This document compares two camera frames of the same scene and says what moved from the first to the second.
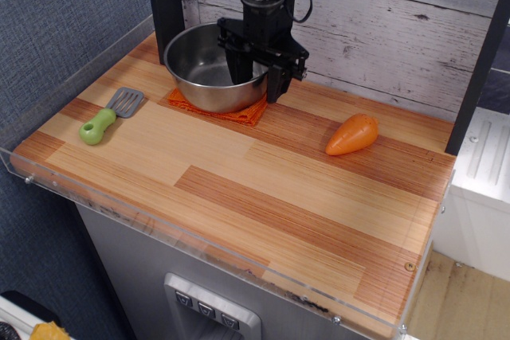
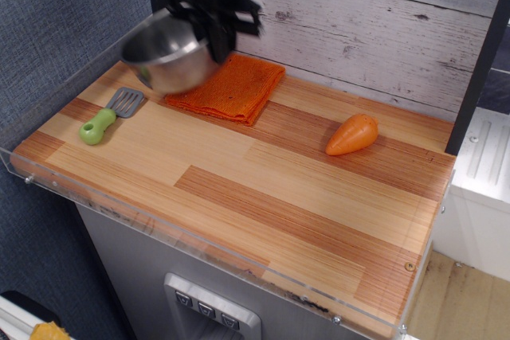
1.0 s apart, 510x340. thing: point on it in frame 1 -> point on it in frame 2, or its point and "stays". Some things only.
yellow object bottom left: x=49 y=331 stays
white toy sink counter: x=473 y=228 stays
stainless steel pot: x=198 y=63 -> x=169 y=56
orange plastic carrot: x=354 y=134 stays
